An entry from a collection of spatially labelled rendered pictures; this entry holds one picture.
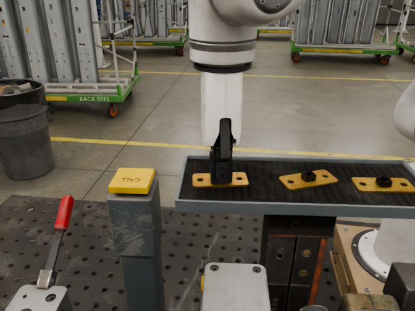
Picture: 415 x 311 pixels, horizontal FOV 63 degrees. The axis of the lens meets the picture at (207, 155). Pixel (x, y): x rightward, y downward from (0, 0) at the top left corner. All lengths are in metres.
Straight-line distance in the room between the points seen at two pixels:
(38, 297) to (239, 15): 0.43
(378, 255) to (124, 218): 0.65
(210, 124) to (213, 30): 0.11
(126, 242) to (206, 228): 0.60
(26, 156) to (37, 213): 1.66
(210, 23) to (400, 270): 0.39
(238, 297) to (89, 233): 0.83
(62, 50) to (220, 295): 4.21
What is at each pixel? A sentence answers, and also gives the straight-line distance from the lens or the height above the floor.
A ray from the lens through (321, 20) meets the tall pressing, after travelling 7.18.
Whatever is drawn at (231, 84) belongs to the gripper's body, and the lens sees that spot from 0.42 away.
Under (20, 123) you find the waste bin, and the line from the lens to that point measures 2.87.
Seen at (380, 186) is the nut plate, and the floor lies 1.16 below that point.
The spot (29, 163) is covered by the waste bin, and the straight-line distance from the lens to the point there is 3.02.
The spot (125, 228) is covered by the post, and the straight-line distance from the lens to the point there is 0.56.
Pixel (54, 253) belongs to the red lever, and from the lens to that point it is 0.56.
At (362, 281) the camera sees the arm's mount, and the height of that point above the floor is 0.81.
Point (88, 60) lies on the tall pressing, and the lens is 4.40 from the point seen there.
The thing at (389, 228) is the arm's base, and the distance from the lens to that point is 0.92.
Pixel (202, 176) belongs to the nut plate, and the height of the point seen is 1.16.
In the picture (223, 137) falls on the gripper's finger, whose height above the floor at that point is 1.26.
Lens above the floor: 1.44
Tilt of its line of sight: 27 degrees down
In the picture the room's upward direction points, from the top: straight up
